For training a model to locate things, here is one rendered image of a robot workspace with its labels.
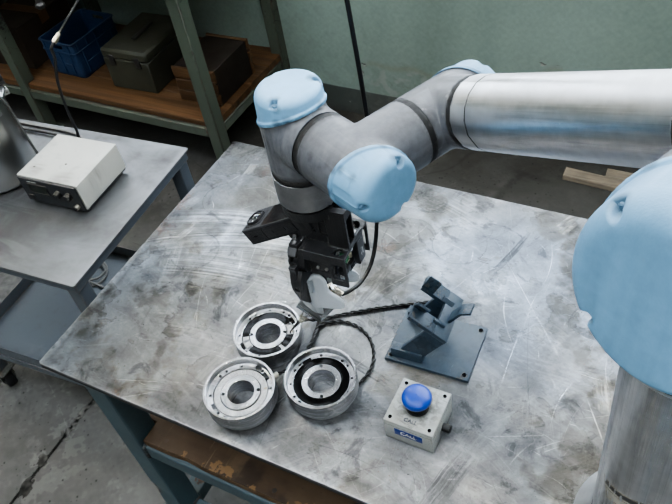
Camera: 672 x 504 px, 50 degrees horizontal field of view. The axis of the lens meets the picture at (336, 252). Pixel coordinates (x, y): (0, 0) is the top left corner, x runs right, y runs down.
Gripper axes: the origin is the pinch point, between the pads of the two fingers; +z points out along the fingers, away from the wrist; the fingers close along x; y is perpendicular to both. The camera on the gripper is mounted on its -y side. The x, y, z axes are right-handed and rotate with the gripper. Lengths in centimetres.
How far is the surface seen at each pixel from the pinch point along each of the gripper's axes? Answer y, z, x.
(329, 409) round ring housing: 4.8, 9.8, -10.7
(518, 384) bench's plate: 27.3, 13.3, 3.7
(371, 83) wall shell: -65, 78, 158
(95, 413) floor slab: -91, 93, 7
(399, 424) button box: 15.0, 8.7, -10.2
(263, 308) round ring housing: -12.8, 10.0, 2.5
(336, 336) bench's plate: -0.8, 13.2, 3.2
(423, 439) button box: 18.3, 10.2, -10.5
